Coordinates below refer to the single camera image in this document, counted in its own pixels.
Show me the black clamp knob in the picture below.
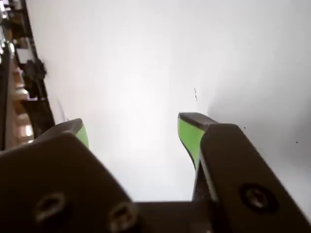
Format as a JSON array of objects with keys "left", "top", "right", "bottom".
[{"left": 23, "top": 58, "right": 48, "bottom": 81}]

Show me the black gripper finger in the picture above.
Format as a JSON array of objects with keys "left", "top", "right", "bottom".
[
  {"left": 177, "top": 112, "right": 311, "bottom": 233},
  {"left": 0, "top": 118, "right": 140, "bottom": 233}
]

